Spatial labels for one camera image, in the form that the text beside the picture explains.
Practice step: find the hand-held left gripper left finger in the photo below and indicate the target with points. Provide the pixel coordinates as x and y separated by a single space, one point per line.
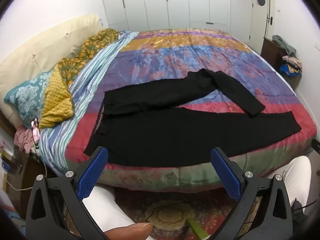
92 172

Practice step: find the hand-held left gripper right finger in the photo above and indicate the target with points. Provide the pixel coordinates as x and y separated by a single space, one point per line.
228 177

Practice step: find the black pants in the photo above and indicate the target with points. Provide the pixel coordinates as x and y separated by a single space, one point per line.
162 135

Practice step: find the person's left hand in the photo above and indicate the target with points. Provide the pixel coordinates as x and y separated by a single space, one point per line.
130 231

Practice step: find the person's left leg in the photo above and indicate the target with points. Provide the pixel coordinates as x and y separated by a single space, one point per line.
110 215

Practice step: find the person's leg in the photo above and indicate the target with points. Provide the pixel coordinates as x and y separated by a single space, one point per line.
110 215
295 172

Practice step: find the green strip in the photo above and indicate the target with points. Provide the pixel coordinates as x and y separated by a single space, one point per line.
197 227

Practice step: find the person's right leg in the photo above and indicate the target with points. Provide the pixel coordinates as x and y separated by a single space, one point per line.
295 172

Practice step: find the dark wooden nightstand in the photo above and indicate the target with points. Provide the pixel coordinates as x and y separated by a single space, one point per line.
25 170

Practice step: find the patterned rug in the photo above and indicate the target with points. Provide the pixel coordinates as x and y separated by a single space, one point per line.
170 212

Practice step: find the pink cloth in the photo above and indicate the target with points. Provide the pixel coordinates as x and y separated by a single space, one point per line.
23 140

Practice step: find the mustard dotted pillow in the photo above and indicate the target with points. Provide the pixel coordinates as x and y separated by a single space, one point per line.
58 97

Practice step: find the striped blue sheet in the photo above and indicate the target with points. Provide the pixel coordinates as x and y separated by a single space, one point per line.
87 80

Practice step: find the teal floral pillow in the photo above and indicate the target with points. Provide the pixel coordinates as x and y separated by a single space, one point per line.
27 97

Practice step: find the orange floral green cloth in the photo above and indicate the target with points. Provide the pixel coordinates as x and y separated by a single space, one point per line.
82 52

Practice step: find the colourful patterned bedspread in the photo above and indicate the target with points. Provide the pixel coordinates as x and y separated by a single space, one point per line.
175 62

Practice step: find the pile of folded clothes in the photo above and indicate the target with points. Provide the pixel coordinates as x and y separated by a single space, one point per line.
292 66

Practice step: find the dark wooden dresser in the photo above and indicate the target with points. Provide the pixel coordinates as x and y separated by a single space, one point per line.
271 51

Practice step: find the cream padded headboard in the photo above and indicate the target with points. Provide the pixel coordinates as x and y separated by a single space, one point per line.
50 40

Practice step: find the grey green garment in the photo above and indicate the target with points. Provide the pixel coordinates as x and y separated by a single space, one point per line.
282 42

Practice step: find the white door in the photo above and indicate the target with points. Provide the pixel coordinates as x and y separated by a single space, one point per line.
260 17

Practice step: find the white wardrobe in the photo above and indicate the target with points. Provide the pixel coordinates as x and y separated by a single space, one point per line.
162 2

